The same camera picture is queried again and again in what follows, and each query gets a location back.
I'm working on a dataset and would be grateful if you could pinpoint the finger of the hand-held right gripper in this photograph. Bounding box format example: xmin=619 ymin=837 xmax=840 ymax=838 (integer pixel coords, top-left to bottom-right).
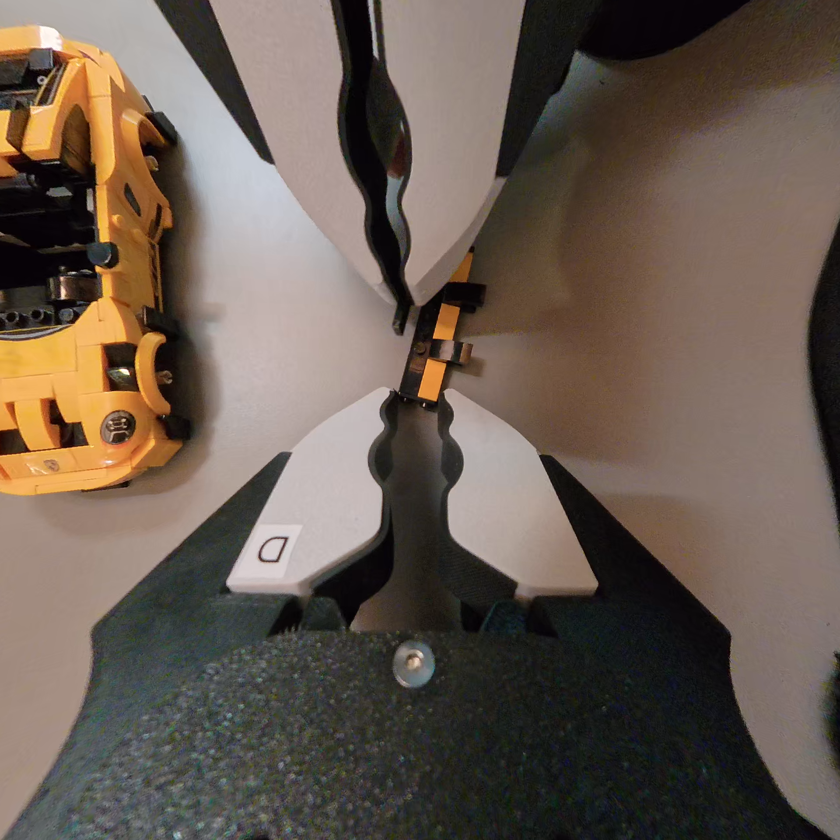
xmin=210 ymin=0 xmax=412 ymax=308
xmin=377 ymin=0 xmax=526 ymax=305

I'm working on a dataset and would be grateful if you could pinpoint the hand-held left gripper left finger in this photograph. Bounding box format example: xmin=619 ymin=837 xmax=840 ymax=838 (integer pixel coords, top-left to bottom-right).
xmin=226 ymin=386 xmax=400 ymax=623

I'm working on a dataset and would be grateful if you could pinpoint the black and yellow lego strip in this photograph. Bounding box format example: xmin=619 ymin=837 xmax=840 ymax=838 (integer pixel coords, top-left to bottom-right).
xmin=398 ymin=248 xmax=488 ymax=412

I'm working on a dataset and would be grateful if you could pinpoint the yellow lego car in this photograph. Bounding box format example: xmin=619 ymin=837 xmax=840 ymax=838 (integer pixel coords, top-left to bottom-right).
xmin=0 ymin=26 xmax=195 ymax=497

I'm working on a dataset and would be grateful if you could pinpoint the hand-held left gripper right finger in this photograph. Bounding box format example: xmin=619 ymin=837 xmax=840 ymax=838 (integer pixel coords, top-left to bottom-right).
xmin=437 ymin=387 xmax=599 ymax=616

